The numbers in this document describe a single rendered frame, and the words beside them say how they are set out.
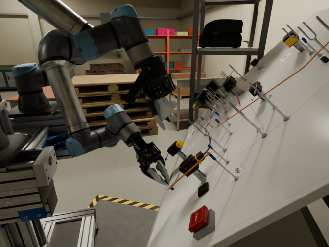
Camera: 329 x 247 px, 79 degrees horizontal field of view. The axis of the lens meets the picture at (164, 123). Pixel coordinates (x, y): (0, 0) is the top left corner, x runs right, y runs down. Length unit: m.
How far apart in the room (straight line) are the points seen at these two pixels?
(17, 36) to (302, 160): 10.05
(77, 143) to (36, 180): 0.18
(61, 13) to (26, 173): 0.52
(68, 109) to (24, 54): 9.36
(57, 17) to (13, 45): 9.51
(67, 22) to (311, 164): 0.71
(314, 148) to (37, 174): 0.79
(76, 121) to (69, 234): 1.15
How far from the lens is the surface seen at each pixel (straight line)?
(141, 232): 1.95
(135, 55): 0.60
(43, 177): 0.83
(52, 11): 0.73
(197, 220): 0.53
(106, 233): 2.00
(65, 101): 0.81
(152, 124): 3.41
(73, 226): 1.84
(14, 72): 1.27
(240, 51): 1.58
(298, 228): 1.06
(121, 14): 0.62
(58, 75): 0.84
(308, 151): 0.49
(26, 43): 10.07
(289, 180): 0.46
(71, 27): 0.73
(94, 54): 0.61
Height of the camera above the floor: 1.49
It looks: 22 degrees down
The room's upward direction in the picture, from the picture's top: straight up
